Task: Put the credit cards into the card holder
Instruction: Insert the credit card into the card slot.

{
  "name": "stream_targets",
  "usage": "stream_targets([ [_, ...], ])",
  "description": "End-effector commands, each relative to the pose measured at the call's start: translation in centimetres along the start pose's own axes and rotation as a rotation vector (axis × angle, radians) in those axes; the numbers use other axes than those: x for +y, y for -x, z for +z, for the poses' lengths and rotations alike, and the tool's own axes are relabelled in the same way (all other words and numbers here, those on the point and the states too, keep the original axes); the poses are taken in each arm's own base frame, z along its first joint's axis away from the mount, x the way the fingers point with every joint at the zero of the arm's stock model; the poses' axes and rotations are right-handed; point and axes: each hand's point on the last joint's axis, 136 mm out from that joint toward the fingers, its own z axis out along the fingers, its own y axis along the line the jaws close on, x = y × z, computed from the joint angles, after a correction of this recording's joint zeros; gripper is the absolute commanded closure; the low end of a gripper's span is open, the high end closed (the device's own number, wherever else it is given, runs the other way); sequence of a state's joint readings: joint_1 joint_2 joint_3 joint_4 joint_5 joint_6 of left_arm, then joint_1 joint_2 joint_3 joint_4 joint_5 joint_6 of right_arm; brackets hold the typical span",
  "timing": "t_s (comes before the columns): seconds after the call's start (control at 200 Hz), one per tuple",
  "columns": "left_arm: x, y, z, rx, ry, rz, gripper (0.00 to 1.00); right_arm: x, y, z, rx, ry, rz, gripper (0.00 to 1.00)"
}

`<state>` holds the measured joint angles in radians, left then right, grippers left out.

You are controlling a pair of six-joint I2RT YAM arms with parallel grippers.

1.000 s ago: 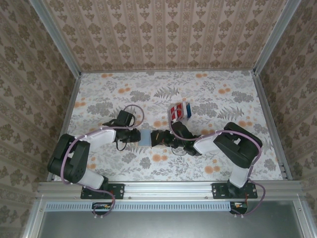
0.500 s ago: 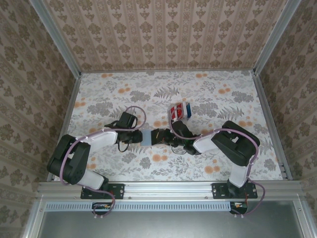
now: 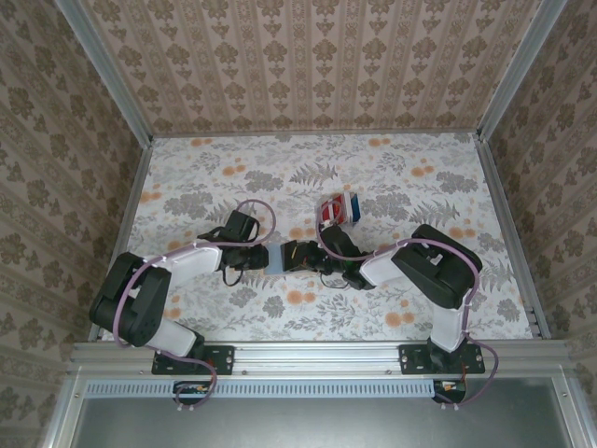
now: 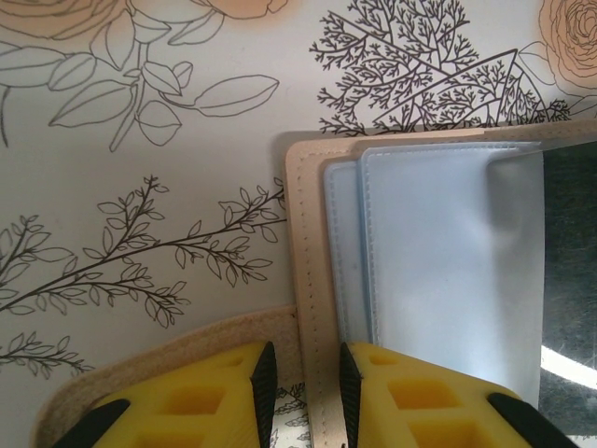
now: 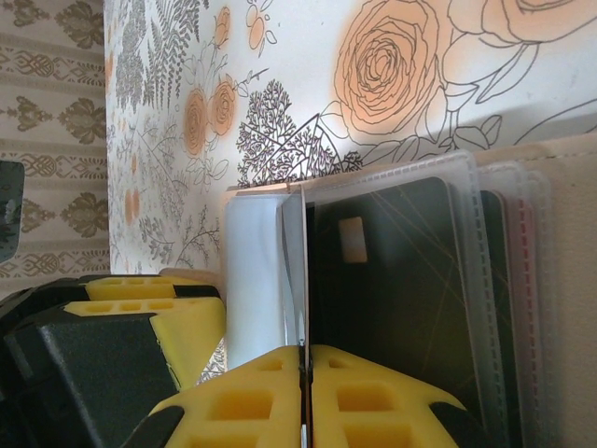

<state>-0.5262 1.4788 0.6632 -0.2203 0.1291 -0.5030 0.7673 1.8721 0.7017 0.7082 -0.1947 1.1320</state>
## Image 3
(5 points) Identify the red white blue box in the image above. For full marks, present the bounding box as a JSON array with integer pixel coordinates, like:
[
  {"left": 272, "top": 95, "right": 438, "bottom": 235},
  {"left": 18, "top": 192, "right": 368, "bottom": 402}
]
[
  {"left": 318, "top": 189, "right": 363, "bottom": 229},
  {"left": 320, "top": 198, "right": 347, "bottom": 226}
]

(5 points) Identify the black controller board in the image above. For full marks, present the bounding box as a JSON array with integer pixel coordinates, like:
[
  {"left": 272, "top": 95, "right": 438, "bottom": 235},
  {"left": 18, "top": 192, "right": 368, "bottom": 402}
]
[
  {"left": 431, "top": 378, "right": 468, "bottom": 405},
  {"left": 173, "top": 380, "right": 212, "bottom": 406}
]

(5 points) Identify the grey metal sheet panel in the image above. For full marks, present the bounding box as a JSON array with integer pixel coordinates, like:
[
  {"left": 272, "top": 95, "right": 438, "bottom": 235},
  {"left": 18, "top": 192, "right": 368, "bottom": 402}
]
[{"left": 74, "top": 396, "right": 573, "bottom": 448}]

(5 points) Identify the aluminium front frame rail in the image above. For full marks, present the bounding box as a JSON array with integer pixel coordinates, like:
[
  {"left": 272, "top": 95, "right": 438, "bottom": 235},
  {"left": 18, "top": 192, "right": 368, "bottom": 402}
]
[{"left": 67, "top": 339, "right": 579, "bottom": 380}]

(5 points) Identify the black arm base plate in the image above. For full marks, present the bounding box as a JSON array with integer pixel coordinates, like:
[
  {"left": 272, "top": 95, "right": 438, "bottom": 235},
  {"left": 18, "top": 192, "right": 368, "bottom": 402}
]
[
  {"left": 399, "top": 343, "right": 486, "bottom": 375},
  {"left": 151, "top": 343, "right": 234, "bottom": 375}
]

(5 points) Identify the aluminium side rail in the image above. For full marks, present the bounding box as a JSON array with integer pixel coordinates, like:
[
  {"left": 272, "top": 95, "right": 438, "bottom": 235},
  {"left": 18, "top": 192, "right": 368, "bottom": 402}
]
[
  {"left": 88, "top": 139, "right": 155, "bottom": 342},
  {"left": 475, "top": 134, "right": 551, "bottom": 340}
]

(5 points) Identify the white slotted cable duct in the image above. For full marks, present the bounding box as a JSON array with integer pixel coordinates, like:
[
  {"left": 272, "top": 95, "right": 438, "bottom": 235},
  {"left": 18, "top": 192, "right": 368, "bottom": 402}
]
[{"left": 86, "top": 378, "right": 467, "bottom": 398}]

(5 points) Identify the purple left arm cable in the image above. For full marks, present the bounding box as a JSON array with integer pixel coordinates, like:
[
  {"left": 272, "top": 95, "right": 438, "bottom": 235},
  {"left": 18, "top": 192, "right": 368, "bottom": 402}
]
[{"left": 114, "top": 199, "right": 276, "bottom": 414}]

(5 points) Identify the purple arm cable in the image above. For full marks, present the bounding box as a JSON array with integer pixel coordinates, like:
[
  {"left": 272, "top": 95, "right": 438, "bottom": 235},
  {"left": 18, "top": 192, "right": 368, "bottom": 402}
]
[
  {"left": 114, "top": 199, "right": 276, "bottom": 414},
  {"left": 316, "top": 218, "right": 501, "bottom": 412}
]

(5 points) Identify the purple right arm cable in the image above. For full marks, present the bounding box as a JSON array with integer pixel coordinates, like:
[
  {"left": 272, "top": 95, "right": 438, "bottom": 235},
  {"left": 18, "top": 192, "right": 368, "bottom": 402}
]
[{"left": 316, "top": 218, "right": 501, "bottom": 412}]

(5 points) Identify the aluminium corner post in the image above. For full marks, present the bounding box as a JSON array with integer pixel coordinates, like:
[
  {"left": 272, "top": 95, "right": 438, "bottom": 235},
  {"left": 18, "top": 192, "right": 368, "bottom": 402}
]
[
  {"left": 478, "top": 0, "right": 568, "bottom": 141},
  {"left": 53, "top": 0, "right": 155, "bottom": 146}
]

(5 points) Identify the aluminium frame bar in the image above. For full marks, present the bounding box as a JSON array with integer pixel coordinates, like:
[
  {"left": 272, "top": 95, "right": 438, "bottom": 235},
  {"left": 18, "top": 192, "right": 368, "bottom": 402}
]
[
  {"left": 41, "top": 372, "right": 88, "bottom": 448},
  {"left": 554, "top": 372, "right": 596, "bottom": 448}
]

